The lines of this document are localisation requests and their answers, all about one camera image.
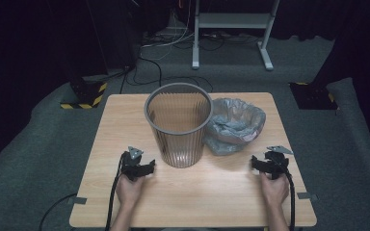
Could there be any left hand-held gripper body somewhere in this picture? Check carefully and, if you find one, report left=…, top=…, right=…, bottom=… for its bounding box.
left=119, top=145, right=145, bottom=182

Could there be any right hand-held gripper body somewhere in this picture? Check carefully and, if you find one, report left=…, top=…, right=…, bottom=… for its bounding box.
left=263, top=144, right=295, bottom=181

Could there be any grey plastic trash bag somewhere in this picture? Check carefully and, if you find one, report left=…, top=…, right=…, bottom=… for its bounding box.
left=203, top=97, right=267, bottom=157

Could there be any translucent ribbed trash can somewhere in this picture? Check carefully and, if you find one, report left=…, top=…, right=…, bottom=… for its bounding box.
left=144, top=82, right=214, bottom=169

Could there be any person's left hand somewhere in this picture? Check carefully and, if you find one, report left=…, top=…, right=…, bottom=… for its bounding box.
left=115, top=173, right=146, bottom=210

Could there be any person's right hand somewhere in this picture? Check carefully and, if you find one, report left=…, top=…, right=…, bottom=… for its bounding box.
left=258, top=171, right=290, bottom=210

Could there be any grey tape strip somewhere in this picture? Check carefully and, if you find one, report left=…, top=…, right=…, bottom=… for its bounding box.
left=296, top=191, right=319, bottom=203
left=66, top=195, right=88, bottom=206

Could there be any black yellow striped stand base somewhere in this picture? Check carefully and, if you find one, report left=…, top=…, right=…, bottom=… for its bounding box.
left=60, top=76, right=109, bottom=111
left=288, top=81, right=339, bottom=111

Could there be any white metal stand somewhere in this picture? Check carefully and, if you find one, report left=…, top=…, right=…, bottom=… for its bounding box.
left=191, top=0, right=281, bottom=72

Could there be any right hand-held gripper black cable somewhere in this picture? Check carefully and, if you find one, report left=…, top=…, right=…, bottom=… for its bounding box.
left=278, top=162, right=297, bottom=231

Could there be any hand-held gripper black cable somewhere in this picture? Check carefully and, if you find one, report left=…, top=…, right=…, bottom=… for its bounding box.
left=104, top=151, right=125, bottom=231
left=278, top=162, right=297, bottom=231

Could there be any left hand-held gripper black cable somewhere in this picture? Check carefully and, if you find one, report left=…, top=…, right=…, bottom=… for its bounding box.
left=104, top=151, right=125, bottom=231

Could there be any long black floor cable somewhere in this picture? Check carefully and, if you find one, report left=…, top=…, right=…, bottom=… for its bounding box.
left=119, top=56, right=215, bottom=95

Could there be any white floor cable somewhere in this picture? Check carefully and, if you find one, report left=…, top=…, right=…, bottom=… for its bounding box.
left=140, top=30, right=196, bottom=50

